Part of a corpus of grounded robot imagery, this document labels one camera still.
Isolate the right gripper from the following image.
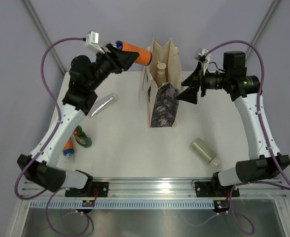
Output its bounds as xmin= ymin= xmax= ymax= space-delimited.
xmin=177 ymin=62 xmax=231 ymax=105

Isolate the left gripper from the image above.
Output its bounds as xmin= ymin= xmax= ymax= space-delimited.
xmin=87 ymin=44 xmax=139 ymax=91

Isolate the orange pump bottle blue top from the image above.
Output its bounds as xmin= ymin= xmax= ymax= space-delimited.
xmin=110 ymin=40 xmax=152 ymax=67

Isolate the cream canvas tote bag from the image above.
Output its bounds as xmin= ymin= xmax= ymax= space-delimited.
xmin=143 ymin=39 xmax=183 ymax=128

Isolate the olive green clear bottle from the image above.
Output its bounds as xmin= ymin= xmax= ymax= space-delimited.
xmin=191 ymin=138 xmax=220 ymax=168

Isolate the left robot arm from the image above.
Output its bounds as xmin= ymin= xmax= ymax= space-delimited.
xmin=17 ymin=43 xmax=142 ymax=197

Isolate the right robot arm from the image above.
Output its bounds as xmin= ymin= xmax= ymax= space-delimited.
xmin=177 ymin=49 xmax=290 ymax=197

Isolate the beige pump bottle in bag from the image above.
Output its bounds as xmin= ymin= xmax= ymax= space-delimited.
xmin=155 ymin=61 xmax=168 ymax=87

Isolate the silver squeeze tube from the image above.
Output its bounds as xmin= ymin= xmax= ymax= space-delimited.
xmin=88 ymin=93 xmax=118 ymax=118

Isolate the small orange bottle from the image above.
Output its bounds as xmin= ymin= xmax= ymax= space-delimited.
xmin=62 ymin=137 xmax=74 ymax=158

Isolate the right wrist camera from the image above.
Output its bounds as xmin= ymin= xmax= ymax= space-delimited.
xmin=194 ymin=48 xmax=210 ymax=73

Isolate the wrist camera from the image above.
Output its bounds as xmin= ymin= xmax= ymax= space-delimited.
xmin=85 ymin=31 xmax=105 ymax=54
xmin=194 ymin=48 xmax=210 ymax=73

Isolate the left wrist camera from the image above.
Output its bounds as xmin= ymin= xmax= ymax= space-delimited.
xmin=85 ymin=31 xmax=105 ymax=54

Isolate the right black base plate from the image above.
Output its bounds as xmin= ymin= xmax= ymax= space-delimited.
xmin=193 ymin=180 xmax=240 ymax=198

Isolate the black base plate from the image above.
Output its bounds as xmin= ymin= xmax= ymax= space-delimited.
xmin=193 ymin=180 xmax=240 ymax=198
xmin=65 ymin=181 xmax=109 ymax=198

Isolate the aluminium frame post left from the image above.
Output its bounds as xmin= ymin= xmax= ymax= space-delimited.
xmin=21 ymin=0 xmax=66 ymax=74

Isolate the aluminium frame post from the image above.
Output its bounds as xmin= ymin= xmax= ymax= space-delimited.
xmin=249 ymin=0 xmax=282 ymax=46
xmin=21 ymin=0 xmax=66 ymax=74

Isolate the aluminium frame post right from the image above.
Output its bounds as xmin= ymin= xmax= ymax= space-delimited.
xmin=249 ymin=0 xmax=282 ymax=46

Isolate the aluminium mounting rail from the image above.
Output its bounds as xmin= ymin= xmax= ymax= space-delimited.
xmin=19 ymin=179 xmax=288 ymax=199

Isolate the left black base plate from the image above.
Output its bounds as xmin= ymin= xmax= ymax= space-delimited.
xmin=65 ymin=181 xmax=109 ymax=198

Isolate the white slotted cable duct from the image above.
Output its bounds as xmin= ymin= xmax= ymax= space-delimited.
xmin=30 ymin=199 xmax=215 ymax=210

